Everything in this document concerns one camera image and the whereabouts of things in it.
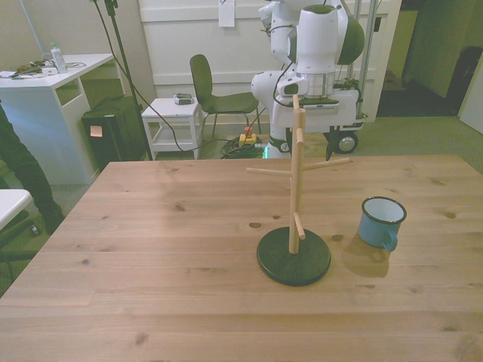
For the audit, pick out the aluminium profile post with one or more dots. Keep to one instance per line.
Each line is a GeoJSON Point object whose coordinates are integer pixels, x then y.
{"type": "Point", "coordinates": [368, 56]}

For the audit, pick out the black office chair base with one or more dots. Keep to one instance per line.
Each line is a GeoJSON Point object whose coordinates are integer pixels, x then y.
{"type": "Point", "coordinates": [15, 234]}

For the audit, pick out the small white box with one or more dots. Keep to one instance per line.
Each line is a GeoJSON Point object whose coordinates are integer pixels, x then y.
{"type": "Point", "coordinates": [49, 71]}

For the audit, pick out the tools clutter pile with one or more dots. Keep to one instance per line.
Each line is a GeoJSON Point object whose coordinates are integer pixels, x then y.
{"type": "Point", "coordinates": [26, 69]}

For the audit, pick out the dark plastic chair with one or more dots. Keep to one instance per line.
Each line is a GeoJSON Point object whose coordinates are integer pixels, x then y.
{"type": "Point", "coordinates": [211, 90]}

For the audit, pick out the black computer case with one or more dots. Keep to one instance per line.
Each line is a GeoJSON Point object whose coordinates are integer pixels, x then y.
{"type": "Point", "coordinates": [113, 132]}

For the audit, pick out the yellow emergency stop button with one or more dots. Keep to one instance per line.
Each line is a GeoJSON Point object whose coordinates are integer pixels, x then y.
{"type": "Point", "coordinates": [248, 136]}

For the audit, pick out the black tripod stand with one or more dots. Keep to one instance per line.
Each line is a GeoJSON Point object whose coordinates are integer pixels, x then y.
{"type": "Point", "coordinates": [124, 75]}

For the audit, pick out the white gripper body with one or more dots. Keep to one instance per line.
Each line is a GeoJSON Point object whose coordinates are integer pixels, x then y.
{"type": "Point", "coordinates": [324, 117]}

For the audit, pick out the white side table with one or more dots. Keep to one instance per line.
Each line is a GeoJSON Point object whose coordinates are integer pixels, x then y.
{"type": "Point", "coordinates": [173, 111]}

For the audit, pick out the blue enamel mug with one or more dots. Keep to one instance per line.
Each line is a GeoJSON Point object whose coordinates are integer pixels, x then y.
{"type": "Point", "coordinates": [379, 226]}

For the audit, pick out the wooden mug tree black base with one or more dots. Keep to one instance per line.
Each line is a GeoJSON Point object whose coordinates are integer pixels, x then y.
{"type": "Point", "coordinates": [296, 211]}

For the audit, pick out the person leg dark trousers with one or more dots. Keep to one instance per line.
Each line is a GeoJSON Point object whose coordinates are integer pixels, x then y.
{"type": "Point", "coordinates": [26, 169]}

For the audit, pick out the clear plastic bottle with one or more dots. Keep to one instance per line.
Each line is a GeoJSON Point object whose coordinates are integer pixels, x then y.
{"type": "Point", "coordinates": [59, 58]}

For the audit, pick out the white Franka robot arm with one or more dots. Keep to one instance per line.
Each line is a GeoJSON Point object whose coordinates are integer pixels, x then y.
{"type": "Point", "coordinates": [317, 37]}

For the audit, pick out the white seat edge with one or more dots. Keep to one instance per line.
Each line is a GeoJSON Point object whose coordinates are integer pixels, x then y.
{"type": "Point", "coordinates": [11, 203]}

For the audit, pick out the white desk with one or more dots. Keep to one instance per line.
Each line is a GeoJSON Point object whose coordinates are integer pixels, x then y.
{"type": "Point", "coordinates": [34, 113]}

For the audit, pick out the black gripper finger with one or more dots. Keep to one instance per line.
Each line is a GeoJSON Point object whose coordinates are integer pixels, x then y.
{"type": "Point", "coordinates": [330, 145]}

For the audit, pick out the small grey device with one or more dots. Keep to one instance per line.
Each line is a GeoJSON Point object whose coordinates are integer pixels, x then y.
{"type": "Point", "coordinates": [183, 99]}

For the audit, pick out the white paper sheet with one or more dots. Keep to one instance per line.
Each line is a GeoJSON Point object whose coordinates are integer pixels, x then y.
{"type": "Point", "coordinates": [226, 13]}

